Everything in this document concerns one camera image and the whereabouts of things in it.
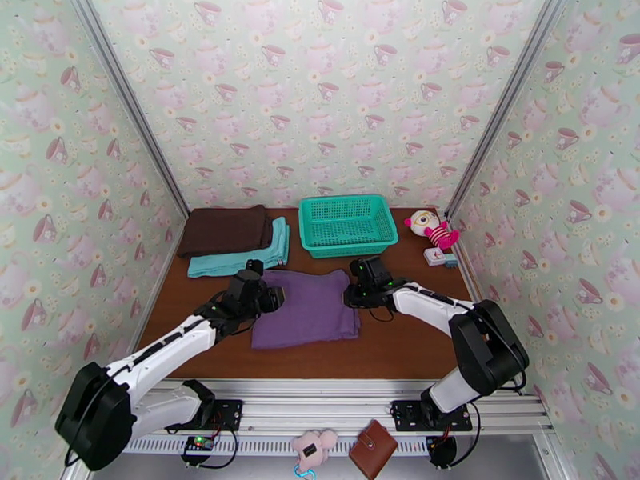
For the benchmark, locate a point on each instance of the purple towel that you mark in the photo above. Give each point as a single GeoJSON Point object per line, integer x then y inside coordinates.
{"type": "Point", "coordinates": [310, 313]}

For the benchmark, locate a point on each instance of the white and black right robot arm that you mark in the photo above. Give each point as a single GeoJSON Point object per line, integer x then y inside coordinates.
{"type": "Point", "coordinates": [425, 306]}

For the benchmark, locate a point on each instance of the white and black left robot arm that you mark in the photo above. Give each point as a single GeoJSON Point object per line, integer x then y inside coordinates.
{"type": "Point", "coordinates": [160, 351]}

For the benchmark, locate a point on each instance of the teal folded trousers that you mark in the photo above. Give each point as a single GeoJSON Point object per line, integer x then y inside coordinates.
{"type": "Point", "coordinates": [225, 266]}

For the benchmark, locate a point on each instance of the brown folded trousers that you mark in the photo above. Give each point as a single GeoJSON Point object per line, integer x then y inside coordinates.
{"type": "Point", "coordinates": [225, 231]}

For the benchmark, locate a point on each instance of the small white box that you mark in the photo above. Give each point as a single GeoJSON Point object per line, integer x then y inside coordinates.
{"type": "Point", "coordinates": [431, 256]}

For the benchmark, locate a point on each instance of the teal plastic basket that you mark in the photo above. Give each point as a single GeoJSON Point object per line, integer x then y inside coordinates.
{"type": "Point", "coordinates": [347, 223]}

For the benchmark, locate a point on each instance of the small blue box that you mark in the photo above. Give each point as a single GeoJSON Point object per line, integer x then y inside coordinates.
{"type": "Point", "coordinates": [450, 261]}

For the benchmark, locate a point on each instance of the pink striped plush doll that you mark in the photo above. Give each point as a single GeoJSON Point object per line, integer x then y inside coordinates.
{"type": "Point", "coordinates": [432, 228]}

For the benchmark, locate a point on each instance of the brown leather wallet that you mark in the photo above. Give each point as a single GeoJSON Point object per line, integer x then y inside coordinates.
{"type": "Point", "coordinates": [372, 448]}

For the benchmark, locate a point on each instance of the blue carabiner clip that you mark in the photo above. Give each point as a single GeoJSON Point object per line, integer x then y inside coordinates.
{"type": "Point", "coordinates": [305, 473]}

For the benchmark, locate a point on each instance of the aluminium frame rail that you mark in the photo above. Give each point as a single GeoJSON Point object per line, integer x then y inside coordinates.
{"type": "Point", "coordinates": [325, 403]}

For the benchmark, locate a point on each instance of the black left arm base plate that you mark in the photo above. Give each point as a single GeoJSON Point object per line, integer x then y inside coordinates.
{"type": "Point", "coordinates": [230, 413]}

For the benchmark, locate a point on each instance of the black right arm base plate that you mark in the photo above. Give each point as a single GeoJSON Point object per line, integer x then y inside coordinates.
{"type": "Point", "coordinates": [405, 416]}

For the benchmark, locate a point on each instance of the aluminium corner post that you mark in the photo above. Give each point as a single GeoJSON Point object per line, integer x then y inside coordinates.
{"type": "Point", "coordinates": [510, 93]}
{"type": "Point", "coordinates": [126, 93]}

